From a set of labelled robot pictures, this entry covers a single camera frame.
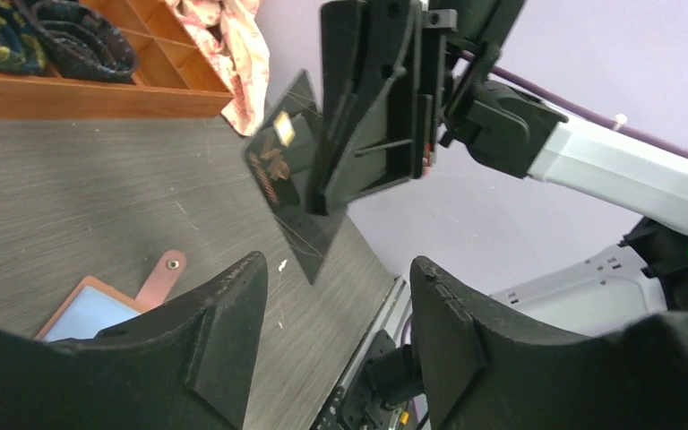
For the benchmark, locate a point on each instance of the wooden compartment organizer box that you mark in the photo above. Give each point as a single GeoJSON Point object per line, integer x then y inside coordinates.
{"type": "Point", "coordinates": [173, 78]}

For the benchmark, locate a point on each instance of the brown leather card holder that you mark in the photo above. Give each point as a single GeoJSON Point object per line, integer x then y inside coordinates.
{"type": "Point", "coordinates": [94, 306]}

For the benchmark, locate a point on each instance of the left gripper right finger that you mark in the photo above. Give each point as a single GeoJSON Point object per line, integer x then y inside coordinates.
{"type": "Point", "coordinates": [488, 366]}

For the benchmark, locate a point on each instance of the rolled dark tie bottom-middle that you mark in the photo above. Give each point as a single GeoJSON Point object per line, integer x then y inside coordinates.
{"type": "Point", "coordinates": [80, 42]}

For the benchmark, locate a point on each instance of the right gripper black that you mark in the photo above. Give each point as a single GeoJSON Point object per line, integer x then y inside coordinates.
{"type": "Point", "coordinates": [370, 53]}

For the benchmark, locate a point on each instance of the pink floral crumpled cloth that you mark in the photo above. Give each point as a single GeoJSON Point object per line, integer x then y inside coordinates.
{"type": "Point", "coordinates": [227, 33]}

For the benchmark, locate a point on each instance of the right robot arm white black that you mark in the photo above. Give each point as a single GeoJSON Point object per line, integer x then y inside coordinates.
{"type": "Point", "coordinates": [647, 271]}

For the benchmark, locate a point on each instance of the rolled dark tie bottom-left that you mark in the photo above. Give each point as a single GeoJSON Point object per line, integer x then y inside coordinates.
{"type": "Point", "coordinates": [20, 50]}

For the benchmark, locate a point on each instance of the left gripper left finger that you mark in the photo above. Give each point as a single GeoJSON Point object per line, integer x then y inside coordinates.
{"type": "Point", "coordinates": [187, 364]}

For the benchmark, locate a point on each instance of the black gold credit card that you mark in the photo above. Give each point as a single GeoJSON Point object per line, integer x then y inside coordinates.
{"type": "Point", "coordinates": [280, 156]}

